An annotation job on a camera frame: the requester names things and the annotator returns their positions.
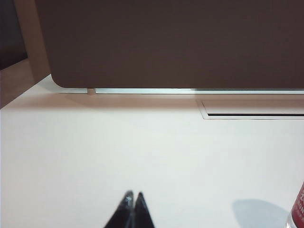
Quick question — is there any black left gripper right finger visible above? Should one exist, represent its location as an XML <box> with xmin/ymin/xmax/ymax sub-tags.
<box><xmin>134</xmin><ymin>191</ymin><xmax>154</xmax><ymax>228</ymax></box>

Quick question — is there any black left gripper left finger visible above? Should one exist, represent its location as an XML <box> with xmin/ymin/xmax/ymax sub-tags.
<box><xmin>104</xmin><ymin>190</ymin><xmax>135</xmax><ymax>228</ymax></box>

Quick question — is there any red-label clear water bottle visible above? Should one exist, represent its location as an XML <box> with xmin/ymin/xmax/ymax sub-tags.
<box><xmin>285</xmin><ymin>180</ymin><xmax>304</xmax><ymax>228</ymax></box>

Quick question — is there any brown desk partition panel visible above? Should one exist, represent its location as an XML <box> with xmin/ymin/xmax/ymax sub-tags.
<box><xmin>35</xmin><ymin>0</ymin><xmax>304</xmax><ymax>95</ymax></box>

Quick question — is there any beige pillar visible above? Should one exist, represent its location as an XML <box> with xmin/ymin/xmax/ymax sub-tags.
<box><xmin>13</xmin><ymin>0</ymin><xmax>52</xmax><ymax>80</ymax></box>

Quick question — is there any white desk cable slot cover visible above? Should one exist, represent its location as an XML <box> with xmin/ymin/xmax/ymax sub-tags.
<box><xmin>200</xmin><ymin>100</ymin><xmax>304</xmax><ymax>120</ymax></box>

